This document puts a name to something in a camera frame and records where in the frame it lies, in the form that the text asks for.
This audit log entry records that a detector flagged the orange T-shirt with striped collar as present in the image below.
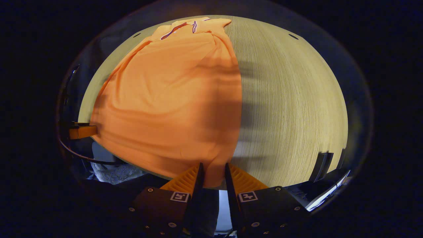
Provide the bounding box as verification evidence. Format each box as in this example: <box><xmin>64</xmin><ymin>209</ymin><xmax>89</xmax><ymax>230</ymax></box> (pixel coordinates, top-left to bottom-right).
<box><xmin>89</xmin><ymin>17</ymin><xmax>243</xmax><ymax>189</ymax></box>

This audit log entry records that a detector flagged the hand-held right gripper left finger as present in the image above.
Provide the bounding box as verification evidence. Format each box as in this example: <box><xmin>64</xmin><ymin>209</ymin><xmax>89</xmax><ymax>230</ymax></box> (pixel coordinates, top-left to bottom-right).
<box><xmin>128</xmin><ymin>162</ymin><xmax>205</xmax><ymax>238</ymax></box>

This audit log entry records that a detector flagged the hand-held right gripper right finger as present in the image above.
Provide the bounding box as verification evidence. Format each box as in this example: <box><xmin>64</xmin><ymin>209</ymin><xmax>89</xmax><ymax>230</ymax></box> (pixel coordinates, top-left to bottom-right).
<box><xmin>225</xmin><ymin>162</ymin><xmax>309</xmax><ymax>238</ymax></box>

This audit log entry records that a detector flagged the person's grey patterned garment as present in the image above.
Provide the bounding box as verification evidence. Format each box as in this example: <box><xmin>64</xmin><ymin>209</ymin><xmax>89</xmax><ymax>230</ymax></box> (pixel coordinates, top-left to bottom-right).
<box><xmin>87</xmin><ymin>141</ymin><xmax>147</xmax><ymax>185</ymax></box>

